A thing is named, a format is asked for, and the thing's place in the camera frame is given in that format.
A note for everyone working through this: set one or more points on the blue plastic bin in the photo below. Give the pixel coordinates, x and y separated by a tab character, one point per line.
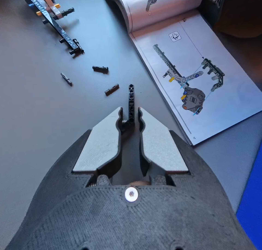
251	192

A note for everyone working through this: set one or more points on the lego beam assembly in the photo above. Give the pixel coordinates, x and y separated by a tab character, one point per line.
51	22

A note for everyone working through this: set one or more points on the lego instruction booklet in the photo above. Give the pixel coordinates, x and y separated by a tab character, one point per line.
184	49

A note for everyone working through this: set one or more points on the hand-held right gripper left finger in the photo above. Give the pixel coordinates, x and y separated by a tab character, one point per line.
100	143

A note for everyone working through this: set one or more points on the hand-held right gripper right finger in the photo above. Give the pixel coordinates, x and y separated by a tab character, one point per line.
161	147

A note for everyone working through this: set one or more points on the black angled lego beam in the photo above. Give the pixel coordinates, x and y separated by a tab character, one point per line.
131	102

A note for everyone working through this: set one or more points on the grey lego pin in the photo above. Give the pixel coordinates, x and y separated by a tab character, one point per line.
66	79

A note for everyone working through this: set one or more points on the black lego set box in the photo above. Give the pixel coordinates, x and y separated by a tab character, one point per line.
214	6

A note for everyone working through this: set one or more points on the dark brown lego pin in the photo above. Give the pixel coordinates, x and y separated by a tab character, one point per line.
112	89

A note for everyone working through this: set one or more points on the black lego pin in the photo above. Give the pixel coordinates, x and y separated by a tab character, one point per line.
100	69

